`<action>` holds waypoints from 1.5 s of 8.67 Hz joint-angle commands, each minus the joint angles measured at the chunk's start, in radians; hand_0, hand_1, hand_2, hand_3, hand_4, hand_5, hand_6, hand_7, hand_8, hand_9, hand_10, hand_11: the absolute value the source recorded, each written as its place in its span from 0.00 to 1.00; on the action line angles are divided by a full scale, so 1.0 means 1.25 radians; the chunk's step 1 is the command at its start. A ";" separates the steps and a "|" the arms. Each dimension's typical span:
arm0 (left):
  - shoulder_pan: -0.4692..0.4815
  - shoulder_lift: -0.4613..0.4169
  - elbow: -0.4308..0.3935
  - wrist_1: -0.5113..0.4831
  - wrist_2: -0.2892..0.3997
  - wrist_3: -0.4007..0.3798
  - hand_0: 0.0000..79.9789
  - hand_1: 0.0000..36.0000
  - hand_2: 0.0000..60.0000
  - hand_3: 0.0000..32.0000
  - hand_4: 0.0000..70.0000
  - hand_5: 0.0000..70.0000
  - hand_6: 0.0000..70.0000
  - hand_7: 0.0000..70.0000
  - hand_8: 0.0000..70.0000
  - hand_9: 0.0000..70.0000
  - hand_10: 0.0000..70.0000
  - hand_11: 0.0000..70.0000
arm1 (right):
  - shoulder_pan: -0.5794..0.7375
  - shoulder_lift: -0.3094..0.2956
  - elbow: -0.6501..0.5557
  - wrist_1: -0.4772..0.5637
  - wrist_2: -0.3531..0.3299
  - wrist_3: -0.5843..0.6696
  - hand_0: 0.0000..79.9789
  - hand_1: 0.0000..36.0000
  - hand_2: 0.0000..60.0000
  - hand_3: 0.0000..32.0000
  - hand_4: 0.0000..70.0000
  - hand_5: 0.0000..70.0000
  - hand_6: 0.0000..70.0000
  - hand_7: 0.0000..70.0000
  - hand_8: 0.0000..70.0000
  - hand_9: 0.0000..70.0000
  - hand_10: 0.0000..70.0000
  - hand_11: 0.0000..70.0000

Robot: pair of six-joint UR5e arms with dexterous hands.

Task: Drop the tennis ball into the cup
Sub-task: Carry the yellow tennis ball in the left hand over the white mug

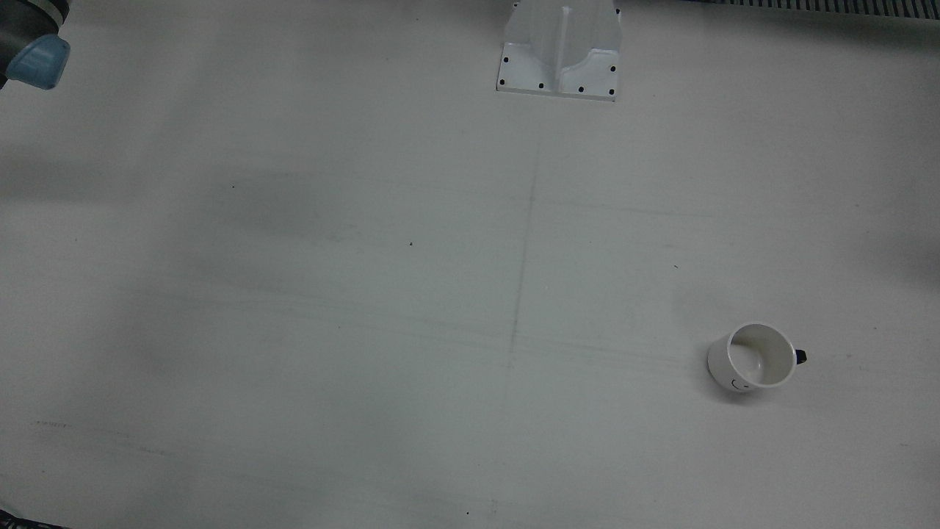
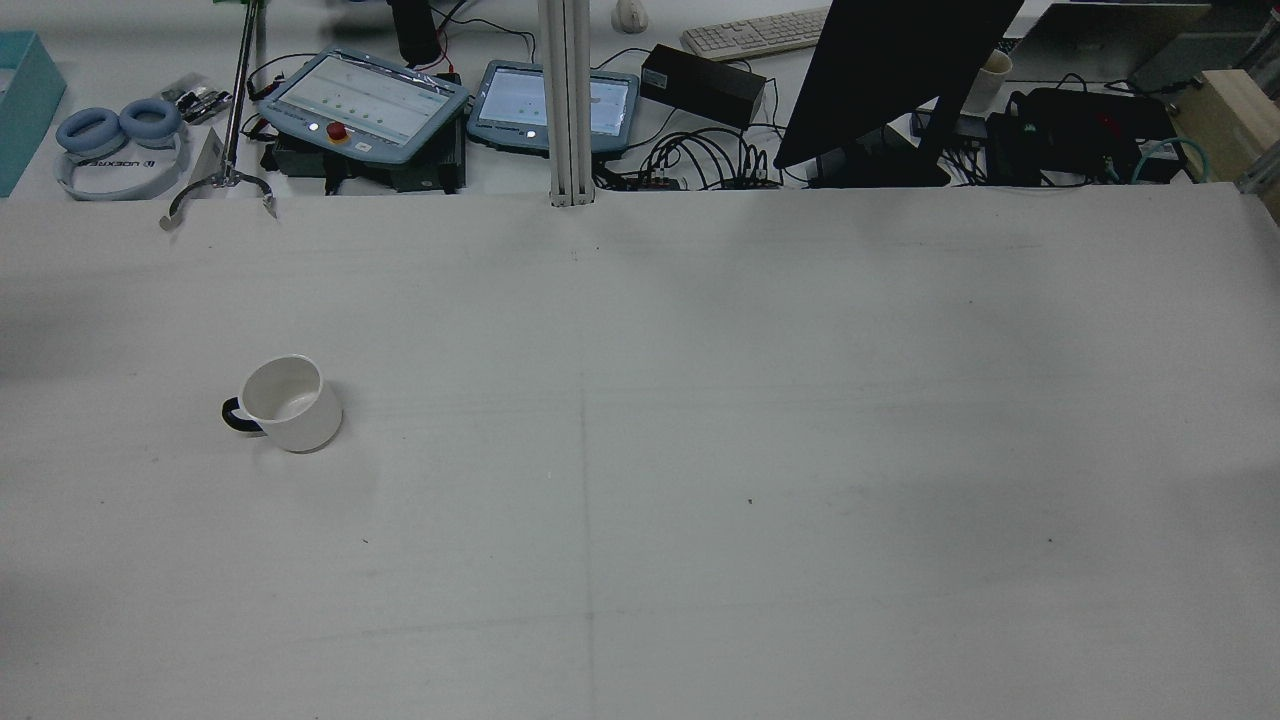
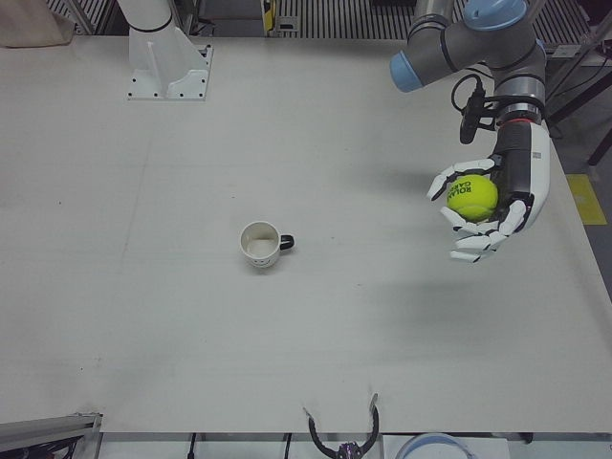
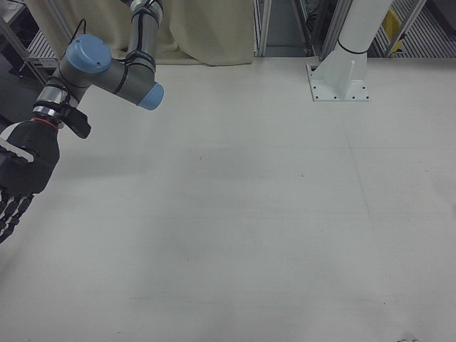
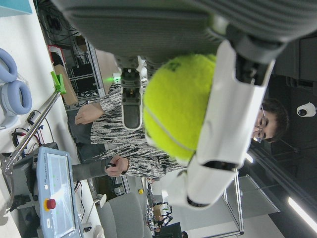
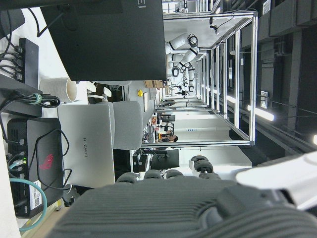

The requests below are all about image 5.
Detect grey and white robot hand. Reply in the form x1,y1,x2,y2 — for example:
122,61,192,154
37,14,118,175
51,0,317,212

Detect yellow-green tennis ball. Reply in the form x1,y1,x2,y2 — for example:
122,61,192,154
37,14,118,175
143,53,218,165

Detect brown cardboard box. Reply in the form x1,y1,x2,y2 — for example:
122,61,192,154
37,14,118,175
53,64,78,105

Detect green plastic clamp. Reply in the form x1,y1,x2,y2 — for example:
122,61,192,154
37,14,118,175
50,71,67,95

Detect person in patterned sweater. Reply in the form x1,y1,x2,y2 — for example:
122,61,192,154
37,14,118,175
66,83,290,179

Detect teal box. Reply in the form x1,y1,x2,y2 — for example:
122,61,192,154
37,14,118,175
0,0,34,17

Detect light blue headphones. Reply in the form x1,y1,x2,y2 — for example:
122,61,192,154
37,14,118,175
0,48,33,129

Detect shiny metal rod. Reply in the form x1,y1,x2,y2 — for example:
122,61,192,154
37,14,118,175
1,89,61,172

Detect grey teach pendant with screen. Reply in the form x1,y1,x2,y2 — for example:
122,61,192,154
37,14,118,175
36,146,84,238

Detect grey office chair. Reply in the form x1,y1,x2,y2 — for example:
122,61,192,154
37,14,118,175
96,192,152,238

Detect black computer monitor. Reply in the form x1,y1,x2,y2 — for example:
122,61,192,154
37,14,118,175
160,222,182,238

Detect long ceiling light strip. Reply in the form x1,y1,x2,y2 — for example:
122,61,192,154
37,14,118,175
288,197,317,233

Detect red and black cables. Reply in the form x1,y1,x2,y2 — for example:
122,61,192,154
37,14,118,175
11,111,54,156

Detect white dome security camera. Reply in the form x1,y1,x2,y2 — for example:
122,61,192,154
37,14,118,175
296,102,317,118

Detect metal frame table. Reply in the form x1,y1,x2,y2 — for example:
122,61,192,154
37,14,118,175
221,173,245,236

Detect metal mounting bracket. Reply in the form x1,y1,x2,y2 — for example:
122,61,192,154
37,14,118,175
0,153,16,220

